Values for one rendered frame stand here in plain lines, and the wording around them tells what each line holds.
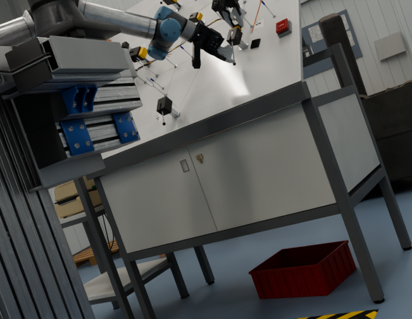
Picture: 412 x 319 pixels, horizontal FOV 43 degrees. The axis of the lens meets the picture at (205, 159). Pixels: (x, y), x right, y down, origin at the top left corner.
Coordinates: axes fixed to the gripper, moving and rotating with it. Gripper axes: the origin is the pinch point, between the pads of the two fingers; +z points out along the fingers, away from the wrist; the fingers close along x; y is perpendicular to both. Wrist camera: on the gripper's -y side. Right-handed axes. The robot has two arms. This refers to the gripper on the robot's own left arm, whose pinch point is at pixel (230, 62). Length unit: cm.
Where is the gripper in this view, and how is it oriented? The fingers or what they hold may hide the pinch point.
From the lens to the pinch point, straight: 213.4
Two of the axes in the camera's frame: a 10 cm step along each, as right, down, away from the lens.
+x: -1.7, -4.8, 8.6
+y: 5.3, -7.8, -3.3
